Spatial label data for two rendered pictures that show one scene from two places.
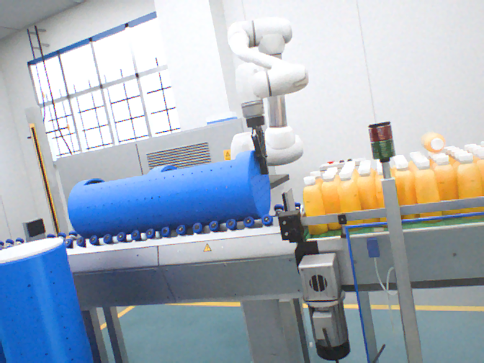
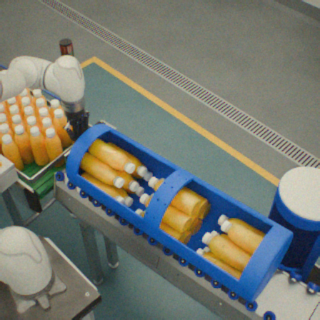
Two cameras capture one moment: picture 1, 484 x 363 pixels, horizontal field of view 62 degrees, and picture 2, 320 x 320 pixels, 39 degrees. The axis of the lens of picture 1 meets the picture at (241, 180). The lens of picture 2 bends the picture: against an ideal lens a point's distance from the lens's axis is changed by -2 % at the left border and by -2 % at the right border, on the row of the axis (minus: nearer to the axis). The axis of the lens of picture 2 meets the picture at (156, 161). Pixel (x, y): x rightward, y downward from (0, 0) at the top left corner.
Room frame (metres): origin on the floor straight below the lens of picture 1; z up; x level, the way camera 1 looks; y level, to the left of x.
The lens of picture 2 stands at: (2.78, 0.61, 2.51)
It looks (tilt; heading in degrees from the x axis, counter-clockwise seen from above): 49 degrees down; 199
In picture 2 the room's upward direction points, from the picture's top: straight up
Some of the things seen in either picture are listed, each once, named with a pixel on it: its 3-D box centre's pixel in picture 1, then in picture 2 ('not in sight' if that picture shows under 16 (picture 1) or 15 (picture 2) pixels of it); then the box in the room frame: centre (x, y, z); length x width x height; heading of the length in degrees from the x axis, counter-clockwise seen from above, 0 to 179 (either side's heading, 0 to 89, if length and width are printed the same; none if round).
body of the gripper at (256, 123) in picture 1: (256, 127); (76, 114); (1.66, -0.10, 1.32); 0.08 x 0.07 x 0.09; 160
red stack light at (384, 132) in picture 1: (380, 133); (66, 46); (1.14, -0.41, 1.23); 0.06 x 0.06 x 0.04
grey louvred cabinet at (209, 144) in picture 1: (168, 212); not in sight; (3.91, 0.76, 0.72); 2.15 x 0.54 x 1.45; 63
